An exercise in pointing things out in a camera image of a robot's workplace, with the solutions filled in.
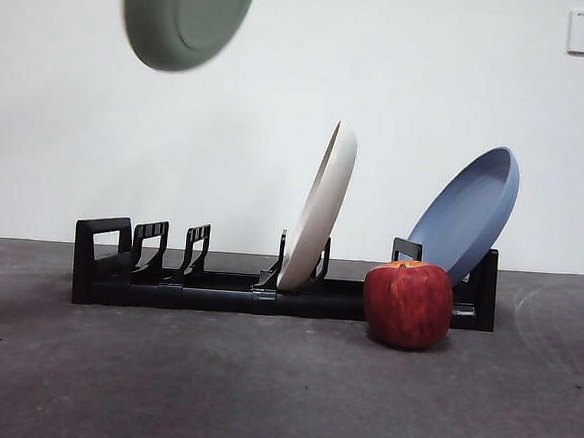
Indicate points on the red apple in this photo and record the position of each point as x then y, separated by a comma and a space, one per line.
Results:
406, 307

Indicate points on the green plate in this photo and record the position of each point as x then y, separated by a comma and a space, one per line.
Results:
155, 24

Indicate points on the cream plate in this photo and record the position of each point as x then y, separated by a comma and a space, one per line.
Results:
322, 216

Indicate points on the black plate rack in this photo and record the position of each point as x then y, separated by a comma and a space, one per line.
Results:
216, 301

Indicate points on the blue plate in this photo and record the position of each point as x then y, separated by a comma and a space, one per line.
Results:
465, 218

